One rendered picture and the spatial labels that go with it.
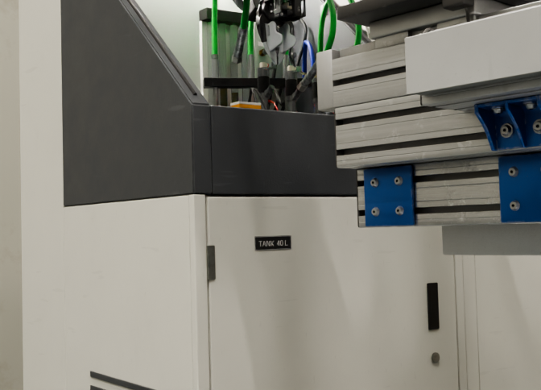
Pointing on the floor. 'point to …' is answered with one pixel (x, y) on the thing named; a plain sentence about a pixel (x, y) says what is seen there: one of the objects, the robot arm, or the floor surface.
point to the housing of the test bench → (42, 188)
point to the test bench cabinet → (151, 295)
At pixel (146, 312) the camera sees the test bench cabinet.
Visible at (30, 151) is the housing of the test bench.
